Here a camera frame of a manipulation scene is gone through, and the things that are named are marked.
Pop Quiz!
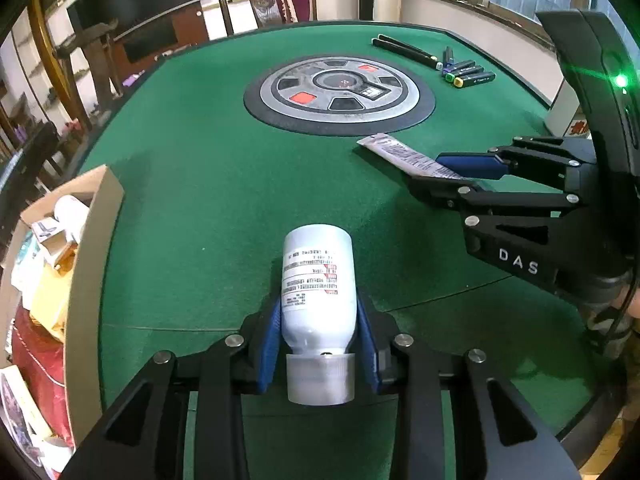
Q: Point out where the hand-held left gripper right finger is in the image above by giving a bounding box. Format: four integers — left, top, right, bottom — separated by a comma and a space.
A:
355, 292, 583, 480

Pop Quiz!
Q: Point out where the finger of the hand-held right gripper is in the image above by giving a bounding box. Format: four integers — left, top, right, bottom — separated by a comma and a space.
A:
407, 174, 585, 216
435, 136, 596, 180

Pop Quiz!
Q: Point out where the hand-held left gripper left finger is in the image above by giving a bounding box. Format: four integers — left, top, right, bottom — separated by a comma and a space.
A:
60, 300, 283, 480

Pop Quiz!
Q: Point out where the silver sachet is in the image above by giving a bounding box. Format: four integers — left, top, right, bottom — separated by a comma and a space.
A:
356, 132, 466, 181

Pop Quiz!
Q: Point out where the white plastic bottle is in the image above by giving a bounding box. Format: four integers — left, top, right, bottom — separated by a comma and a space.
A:
281, 224, 358, 406

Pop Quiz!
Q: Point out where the cardboard box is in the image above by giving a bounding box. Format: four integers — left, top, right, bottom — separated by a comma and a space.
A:
0, 164, 125, 480

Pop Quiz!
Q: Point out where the red packet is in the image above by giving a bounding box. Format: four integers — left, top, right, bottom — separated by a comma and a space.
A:
10, 304, 76, 448

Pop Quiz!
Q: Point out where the green cap marker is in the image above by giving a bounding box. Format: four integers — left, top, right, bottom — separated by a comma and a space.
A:
445, 65, 485, 81

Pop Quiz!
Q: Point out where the white liquor bottle red cap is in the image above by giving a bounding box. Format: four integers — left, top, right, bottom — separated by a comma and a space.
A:
544, 77, 593, 138

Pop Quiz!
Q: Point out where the round table control panel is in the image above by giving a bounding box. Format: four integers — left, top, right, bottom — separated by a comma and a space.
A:
244, 56, 436, 136

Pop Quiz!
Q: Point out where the white bottle green label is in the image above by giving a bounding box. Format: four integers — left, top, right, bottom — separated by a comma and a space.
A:
52, 195, 91, 241

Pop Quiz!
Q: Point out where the fairy print lunch box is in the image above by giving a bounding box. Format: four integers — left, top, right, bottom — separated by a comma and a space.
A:
0, 366, 53, 463

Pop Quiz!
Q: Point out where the black keyboard piano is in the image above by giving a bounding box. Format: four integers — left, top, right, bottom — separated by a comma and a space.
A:
0, 122, 61, 231

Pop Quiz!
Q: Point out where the dark wooden chair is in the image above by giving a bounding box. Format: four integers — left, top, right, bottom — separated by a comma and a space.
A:
52, 19, 126, 126

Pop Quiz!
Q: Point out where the black television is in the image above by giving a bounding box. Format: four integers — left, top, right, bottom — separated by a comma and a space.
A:
67, 0, 207, 41

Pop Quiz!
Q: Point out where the yellow case with chain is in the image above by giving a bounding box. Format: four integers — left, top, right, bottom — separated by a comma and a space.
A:
29, 262, 75, 343

